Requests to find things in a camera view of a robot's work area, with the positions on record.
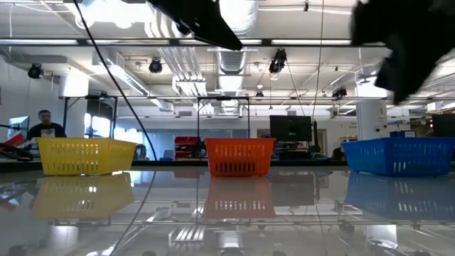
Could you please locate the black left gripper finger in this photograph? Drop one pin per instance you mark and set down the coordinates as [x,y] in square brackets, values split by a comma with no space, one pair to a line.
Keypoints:
[213,28]

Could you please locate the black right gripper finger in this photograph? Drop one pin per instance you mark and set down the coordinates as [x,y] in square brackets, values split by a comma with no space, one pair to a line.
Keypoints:
[405,74]

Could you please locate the white room column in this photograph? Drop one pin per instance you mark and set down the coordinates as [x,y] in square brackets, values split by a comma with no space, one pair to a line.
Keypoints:
[371,121]

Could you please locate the blue background bin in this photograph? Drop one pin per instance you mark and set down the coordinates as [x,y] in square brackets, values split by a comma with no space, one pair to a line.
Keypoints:
[398,134]

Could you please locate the black computer monitor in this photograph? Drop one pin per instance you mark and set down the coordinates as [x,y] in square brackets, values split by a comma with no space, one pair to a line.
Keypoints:
[444,125]
[290,128]

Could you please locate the black ceiling spotlight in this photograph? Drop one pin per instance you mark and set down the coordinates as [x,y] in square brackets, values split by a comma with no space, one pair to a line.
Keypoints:
[155,66]
[35,71]
[278,61]
[339,92]

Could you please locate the blue plastic basket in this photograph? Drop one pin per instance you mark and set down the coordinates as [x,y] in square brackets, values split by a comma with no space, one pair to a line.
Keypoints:
[398,156]

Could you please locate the red storage bins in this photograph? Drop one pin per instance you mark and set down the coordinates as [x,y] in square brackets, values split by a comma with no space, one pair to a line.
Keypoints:
[186,144]

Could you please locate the orange plastic basket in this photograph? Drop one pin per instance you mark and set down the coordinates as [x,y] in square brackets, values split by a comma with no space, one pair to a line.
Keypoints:
[240,154]

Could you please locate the yellow plastic basket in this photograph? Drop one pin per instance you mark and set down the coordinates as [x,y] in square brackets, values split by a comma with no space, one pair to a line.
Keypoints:
[85,156]

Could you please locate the person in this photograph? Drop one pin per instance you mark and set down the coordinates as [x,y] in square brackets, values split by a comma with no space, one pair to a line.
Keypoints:
[46,131]

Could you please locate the bright background screen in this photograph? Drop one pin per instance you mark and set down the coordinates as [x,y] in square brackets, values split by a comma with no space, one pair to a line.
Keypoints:
[17,124]

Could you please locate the red and black background machine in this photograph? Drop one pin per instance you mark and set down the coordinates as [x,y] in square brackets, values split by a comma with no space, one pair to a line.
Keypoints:
[14,139]

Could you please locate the silver ceiling ventilation duct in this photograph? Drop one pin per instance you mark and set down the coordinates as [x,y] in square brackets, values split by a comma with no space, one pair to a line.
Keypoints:
[231,62]

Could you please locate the black metal frame stand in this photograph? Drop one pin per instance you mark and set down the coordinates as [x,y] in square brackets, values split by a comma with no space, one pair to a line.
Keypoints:
[223,98]
[94,97]

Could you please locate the overhead frame rail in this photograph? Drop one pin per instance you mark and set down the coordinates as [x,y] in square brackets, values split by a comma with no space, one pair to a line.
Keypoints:
[81,42]

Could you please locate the black table edge frame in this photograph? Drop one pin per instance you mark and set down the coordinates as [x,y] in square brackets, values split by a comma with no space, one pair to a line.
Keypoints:
[170,163]

